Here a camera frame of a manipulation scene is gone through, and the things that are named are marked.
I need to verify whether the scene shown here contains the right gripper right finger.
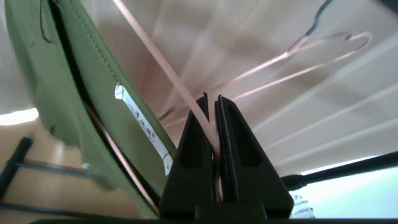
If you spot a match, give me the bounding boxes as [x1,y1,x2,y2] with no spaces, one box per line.
[214,95,295,218]

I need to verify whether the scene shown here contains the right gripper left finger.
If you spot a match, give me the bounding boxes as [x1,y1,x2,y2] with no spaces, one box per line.
[159,92,219,218]

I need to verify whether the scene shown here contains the pink clothes hanger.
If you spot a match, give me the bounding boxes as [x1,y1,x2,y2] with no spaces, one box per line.
[157,0,373,128]
[83,0,223,215]

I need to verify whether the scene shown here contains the green printed shirt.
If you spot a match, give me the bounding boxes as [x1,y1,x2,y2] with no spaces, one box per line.
[4,0,178,220]

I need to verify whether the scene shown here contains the white laundry basket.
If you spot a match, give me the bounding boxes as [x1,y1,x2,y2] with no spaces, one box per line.
[290,195,315,219]

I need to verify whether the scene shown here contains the black clothes rack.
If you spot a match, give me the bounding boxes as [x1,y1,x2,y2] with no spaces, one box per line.
[0,136,398,218]

